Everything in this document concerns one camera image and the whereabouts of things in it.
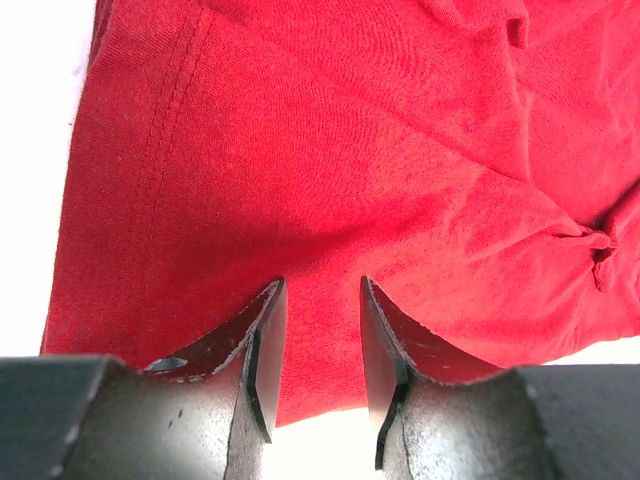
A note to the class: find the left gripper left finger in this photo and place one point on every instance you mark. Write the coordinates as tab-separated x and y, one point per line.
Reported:
205	411

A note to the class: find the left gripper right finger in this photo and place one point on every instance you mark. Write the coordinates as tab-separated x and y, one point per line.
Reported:
440	413

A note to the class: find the red t shirt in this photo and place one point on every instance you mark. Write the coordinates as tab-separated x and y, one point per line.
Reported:
478	159

